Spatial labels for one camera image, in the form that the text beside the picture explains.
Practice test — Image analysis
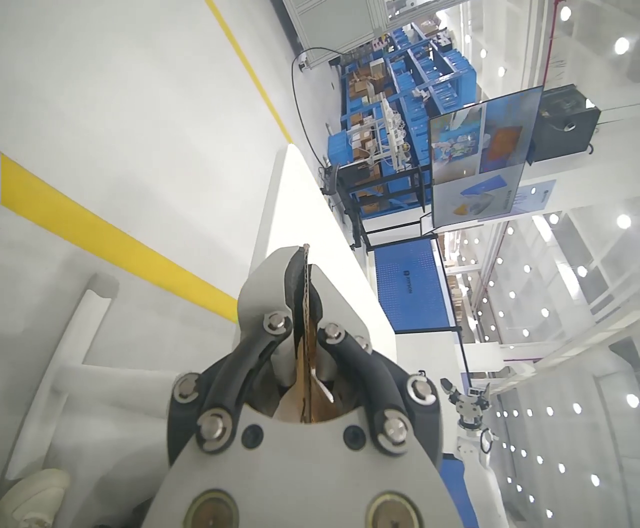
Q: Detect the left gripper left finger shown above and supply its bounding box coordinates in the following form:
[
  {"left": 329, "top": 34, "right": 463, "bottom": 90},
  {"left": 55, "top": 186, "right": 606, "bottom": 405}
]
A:
[{"left": 167, "top": 245, "right": 307, "bottom": 466}]

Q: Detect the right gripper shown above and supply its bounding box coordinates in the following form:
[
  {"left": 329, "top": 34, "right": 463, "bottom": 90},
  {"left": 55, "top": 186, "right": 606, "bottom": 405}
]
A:
[{"left": 439, "top": 378, "right": 494, "bottom": 431}]

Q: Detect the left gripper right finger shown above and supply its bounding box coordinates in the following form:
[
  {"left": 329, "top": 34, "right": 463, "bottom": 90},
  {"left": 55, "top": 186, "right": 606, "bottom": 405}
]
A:
[{"left": 310, "top": 264, "right": 445, "bottom": 457}]

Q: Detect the small brown carton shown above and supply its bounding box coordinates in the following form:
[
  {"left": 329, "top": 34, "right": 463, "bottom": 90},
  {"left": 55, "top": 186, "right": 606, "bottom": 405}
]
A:
[{"left": 272, "top": 243, "right": 361, "bottom": 425}]

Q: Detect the blue partition panel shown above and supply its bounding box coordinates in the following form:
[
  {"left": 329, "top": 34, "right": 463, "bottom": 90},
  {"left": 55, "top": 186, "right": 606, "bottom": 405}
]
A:
[{"left": 374, "top": 237, "right": 462, "bottom": 334}]

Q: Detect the black screen stand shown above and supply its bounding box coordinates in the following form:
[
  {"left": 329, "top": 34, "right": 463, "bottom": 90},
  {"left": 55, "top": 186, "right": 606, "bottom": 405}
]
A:
[{"left": 320, "top": 162, "right": 436, "bottom": 252}]

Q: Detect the large display screen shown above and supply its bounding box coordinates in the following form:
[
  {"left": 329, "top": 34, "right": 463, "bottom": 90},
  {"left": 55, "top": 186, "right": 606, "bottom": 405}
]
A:
[{"left": 429, "top": 86, "right": 545, "bottom": 229}]

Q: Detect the blue storage rack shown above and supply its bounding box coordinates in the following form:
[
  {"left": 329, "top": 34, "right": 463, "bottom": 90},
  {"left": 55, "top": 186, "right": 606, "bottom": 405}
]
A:
[{"left": 326, "top": 25, "right": 483, "bottom": 219}]

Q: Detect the black box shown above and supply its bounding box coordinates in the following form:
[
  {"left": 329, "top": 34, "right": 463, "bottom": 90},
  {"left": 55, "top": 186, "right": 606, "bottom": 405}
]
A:
[{"left": 530, "top": 85, "right": 602, "bottom": 163}]

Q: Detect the grey cabinet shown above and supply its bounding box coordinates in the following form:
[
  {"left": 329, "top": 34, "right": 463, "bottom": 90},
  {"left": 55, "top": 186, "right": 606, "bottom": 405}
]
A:
[{"left": 282, "top": 0, "right": 391, "bottom": 68}]

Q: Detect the pale caster wheel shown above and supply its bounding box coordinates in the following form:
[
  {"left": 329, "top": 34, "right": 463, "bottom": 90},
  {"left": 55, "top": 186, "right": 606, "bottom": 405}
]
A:
[{"left": 0, "top": 467, "right": 71, "bottom": 528}]

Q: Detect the white table leg frame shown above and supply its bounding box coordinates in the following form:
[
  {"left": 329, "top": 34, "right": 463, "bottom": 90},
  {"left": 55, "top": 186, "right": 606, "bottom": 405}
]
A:
[{"left": 0, "top": 272, "right": 251, "bottom": 481}]

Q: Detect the black cable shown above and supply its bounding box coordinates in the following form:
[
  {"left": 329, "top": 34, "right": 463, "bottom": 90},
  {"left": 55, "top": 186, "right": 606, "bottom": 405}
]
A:
[{"left": 291, "top": 46, "right": 351, "bottom": 166}]

